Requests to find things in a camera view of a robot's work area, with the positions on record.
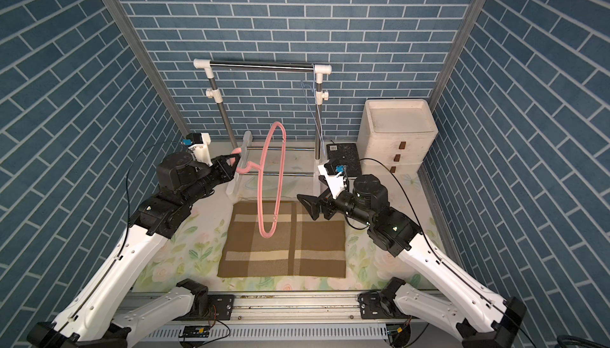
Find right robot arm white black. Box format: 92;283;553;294
297;173;527;347

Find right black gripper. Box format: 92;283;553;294
298;175;374;229

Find pink clothes hanger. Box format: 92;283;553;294
230;121;288;239

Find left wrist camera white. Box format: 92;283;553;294
183;133;212;166

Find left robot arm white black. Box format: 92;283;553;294
27;152;241;347

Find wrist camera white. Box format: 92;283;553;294
318;162;349;200
183;133;212;166

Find black digital scale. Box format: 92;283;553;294
327;142;362;178

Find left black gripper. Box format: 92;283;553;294
180;151;241;207

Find blue wire clothes hanger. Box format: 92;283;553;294
300;80;327;159

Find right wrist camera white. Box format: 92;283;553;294
318;162;349;200

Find small green circuit board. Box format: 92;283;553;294
179;325;211;340

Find brown plaid scarf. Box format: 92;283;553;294
218;201;346;279

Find white drawer cabinet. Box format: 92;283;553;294
357;99;438;177

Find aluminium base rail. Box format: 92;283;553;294
109;289;497;348

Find metal clothes rack white joints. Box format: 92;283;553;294
192;58;333;202

